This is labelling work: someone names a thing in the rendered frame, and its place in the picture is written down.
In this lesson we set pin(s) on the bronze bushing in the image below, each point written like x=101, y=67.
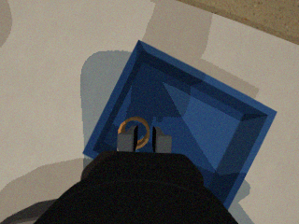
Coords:
x=145, y=139

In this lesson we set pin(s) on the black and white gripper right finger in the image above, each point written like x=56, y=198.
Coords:
x=161, y=143

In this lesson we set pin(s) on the blue square tray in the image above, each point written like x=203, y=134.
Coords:
x=219, y=128

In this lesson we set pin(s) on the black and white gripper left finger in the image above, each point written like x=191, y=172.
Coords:
x=128, y=141

